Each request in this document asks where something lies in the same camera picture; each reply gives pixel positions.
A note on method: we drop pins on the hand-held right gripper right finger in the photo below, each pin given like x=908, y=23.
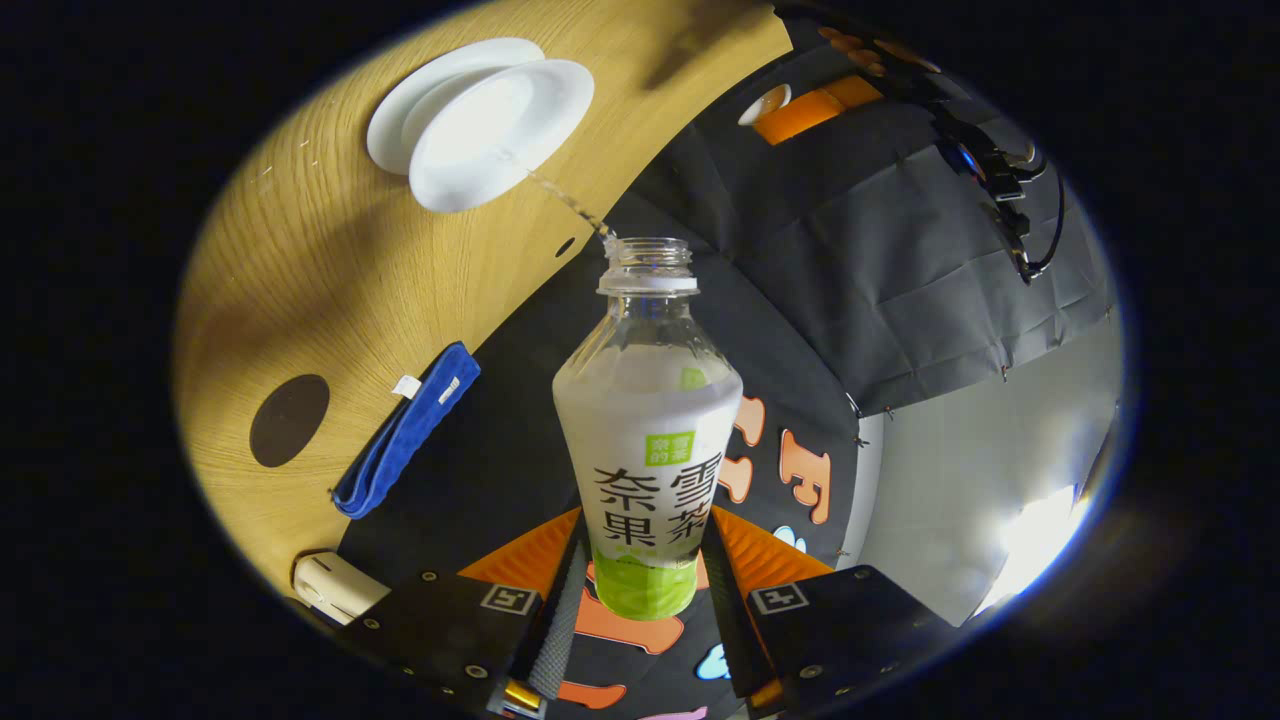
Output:
x=728, y=620

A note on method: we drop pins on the blue folded towel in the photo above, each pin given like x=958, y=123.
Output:
x=410, y=430

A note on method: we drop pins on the dark round coaster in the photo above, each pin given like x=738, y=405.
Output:
x=290, y=420

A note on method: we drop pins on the white teacup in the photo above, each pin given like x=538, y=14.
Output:
x=490, y=130

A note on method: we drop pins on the clear water bottle white label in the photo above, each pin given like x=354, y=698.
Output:
x=650, y=450

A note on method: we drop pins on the white saucer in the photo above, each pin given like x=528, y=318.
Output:
x=420, y=95

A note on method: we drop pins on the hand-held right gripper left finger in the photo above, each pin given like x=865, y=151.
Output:
x=565, y=620

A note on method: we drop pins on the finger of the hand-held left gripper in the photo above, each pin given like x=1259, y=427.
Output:
x=812, y=115

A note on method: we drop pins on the white toaster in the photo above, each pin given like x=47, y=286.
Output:
x=335, y=588

